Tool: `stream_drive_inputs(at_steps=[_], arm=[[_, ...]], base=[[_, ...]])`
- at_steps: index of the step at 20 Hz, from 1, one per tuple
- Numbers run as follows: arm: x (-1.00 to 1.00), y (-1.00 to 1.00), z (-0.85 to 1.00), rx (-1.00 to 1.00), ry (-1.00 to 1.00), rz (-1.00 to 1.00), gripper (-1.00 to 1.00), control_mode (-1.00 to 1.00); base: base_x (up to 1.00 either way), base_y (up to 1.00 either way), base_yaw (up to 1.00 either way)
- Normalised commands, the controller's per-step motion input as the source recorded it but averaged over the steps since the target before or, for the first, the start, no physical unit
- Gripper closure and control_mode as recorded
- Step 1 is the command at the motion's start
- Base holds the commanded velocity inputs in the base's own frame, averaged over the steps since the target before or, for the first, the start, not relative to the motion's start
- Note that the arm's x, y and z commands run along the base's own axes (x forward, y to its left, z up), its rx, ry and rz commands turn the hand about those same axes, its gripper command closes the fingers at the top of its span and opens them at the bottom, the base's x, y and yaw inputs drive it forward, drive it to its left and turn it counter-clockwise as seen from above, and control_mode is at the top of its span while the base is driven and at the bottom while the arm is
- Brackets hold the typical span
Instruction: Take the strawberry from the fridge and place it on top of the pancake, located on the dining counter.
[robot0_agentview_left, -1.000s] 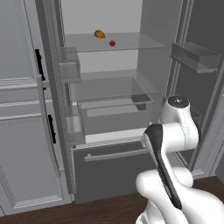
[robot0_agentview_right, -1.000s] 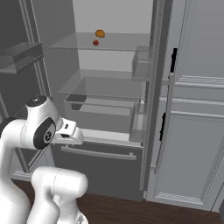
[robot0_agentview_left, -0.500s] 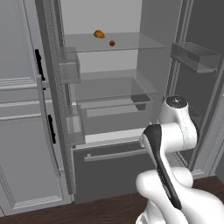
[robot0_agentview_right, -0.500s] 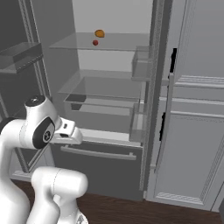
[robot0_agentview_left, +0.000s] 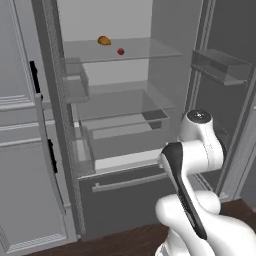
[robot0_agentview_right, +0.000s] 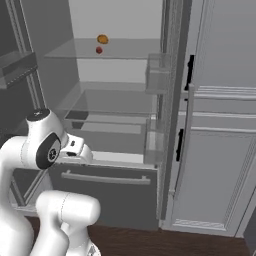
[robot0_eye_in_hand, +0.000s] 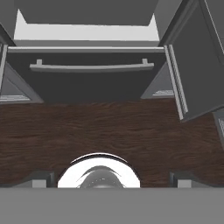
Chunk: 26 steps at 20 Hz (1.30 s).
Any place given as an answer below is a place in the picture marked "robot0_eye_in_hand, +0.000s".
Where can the dark grey fridge drawer front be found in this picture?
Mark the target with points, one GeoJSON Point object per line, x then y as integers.
{"type": "Point", "coordinates": [87, 86]}

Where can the white and black round object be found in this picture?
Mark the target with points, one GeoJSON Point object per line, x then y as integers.
{"type": "Point", "coordinates": [73, 175]}

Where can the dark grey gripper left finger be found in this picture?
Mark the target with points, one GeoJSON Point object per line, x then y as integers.
{"type": "Point", "coordinates": [40, 178]}

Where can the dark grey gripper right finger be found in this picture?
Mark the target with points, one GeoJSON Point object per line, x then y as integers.
{"type": "Point", "coordinates": [182, 178]}

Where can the dark grey fridge door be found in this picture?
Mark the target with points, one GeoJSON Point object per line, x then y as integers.
{"type": "Point", "coordinates": [198, 64]}
{"type": "Point", "coordinates": [5, 26]}

